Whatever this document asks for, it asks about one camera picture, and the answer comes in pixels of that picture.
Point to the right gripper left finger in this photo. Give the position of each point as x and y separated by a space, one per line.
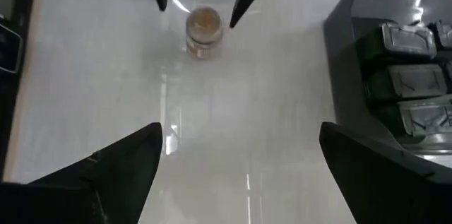
88 195

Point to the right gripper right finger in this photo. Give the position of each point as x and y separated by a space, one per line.
388 195

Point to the dark grey plastic bin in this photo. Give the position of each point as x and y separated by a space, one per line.
342 86

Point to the glass spice jar cork lid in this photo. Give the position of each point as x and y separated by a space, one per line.
205 26

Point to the black aluminium table frame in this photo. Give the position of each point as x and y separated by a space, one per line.
7 118

